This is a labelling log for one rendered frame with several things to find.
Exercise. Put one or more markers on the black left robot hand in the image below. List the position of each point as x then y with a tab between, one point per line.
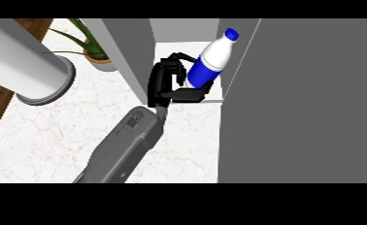
157	83

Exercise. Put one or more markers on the blue and white water bottle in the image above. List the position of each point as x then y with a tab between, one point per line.
210	61

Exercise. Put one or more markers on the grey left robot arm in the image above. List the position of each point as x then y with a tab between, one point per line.
124	144

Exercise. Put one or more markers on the grey open cabinet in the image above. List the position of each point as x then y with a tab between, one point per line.
130	51

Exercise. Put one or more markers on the dark grey cabinet door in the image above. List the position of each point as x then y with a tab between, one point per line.
296	106

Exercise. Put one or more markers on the terracotta plant pot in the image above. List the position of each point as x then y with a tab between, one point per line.
99	61

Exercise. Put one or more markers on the green leafy plant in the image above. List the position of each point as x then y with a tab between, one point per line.
87	43

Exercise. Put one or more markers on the white cylinder with grey rim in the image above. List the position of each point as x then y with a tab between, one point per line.
28	70

